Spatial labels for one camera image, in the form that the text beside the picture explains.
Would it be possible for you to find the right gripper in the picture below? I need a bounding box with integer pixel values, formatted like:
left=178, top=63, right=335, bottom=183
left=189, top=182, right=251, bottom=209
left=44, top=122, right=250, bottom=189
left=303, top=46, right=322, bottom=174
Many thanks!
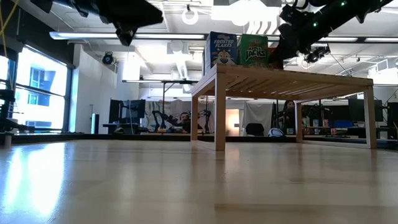
left=269, top=4, right=315, bottom=70

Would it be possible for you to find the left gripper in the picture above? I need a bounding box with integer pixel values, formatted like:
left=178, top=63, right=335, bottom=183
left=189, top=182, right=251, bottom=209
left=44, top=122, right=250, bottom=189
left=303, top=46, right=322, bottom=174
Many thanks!
left=99, top=0, right=164, bottom=47

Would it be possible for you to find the green Apple Jacks cereal box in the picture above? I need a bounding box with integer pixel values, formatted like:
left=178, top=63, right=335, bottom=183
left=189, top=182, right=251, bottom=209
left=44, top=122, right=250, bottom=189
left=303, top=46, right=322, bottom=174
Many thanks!
left=237, top=33, right=270, bottom=67

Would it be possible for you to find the blue Frosted Flakes cereal box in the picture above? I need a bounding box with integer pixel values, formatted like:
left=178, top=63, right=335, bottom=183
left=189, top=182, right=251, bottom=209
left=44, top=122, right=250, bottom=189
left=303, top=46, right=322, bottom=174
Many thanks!
left=203, top=30, right=239, bottom=76

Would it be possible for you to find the wooden slatted shelf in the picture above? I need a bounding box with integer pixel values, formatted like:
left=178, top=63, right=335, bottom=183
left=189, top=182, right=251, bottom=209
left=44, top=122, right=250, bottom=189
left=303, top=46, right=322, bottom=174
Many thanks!
left=190, top=63, right=378, bottom=152

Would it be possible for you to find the long ceiling light bar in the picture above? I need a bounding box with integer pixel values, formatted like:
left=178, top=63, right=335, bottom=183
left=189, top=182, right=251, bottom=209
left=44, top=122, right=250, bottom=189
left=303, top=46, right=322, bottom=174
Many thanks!
left=49, top=30, right=398, bottom=44

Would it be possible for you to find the black background gantry bar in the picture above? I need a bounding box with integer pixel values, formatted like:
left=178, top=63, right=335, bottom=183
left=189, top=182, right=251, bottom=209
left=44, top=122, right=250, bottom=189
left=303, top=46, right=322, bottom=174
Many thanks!
left=122, top=79, right=200, bottom=100

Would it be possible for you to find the white hanging cloth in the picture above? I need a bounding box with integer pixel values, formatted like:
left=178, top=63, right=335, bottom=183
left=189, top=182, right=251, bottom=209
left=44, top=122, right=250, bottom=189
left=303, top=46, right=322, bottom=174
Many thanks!
left=242, top=101, right=274, bottom=136

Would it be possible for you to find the black computer monitor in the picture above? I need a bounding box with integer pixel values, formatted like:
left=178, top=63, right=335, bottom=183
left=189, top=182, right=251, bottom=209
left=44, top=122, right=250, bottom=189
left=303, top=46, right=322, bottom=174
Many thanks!
left=121, top=99, right=146, bottom=121
left=108, top=99, right=124, bottom=124
left=303, top=105, right=349, bottom=123
left=348, top=98, right=384, bottom=123

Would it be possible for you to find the black office chair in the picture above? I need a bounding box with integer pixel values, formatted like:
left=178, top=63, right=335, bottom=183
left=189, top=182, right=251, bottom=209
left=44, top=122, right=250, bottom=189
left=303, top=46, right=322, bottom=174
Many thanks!
left=245, top=123, right=266, bottom=137

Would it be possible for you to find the blue background box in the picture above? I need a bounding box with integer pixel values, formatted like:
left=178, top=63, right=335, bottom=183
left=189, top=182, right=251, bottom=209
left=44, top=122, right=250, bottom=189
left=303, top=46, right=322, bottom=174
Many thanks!
left=331, top=120, right=354, bottom=129

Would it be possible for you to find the person with headphones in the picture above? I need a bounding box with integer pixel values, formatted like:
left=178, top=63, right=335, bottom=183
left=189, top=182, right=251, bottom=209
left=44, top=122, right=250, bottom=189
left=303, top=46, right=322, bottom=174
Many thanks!
left=175, top=111, right=192, bottom=134

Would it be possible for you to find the black computer tower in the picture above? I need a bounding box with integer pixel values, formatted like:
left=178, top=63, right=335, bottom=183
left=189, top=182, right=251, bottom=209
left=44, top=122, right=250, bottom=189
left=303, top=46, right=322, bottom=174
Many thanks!
left=90, top=113, right=100, bottom=134

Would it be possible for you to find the large bright window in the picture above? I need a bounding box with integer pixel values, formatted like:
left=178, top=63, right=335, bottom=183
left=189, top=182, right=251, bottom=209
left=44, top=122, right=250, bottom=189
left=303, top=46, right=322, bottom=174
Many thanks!
left=0, top=46, right=70, bottom=132

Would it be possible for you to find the white ceiling ring light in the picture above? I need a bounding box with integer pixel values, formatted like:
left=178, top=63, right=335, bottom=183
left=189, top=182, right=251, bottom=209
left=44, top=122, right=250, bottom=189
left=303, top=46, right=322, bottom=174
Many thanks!
left=182, top=6, right=200, bottom=26

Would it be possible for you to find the black ceiling camera rig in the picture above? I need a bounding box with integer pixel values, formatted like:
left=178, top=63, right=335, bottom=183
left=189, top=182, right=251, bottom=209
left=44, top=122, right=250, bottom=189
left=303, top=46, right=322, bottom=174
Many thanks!
left=303, top=45, right=332, bottom=65

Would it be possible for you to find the black table frame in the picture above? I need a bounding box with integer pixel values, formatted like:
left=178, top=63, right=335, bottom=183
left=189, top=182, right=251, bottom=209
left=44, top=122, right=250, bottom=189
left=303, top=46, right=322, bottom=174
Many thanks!
left=0, top=132, right=398, bottom=150

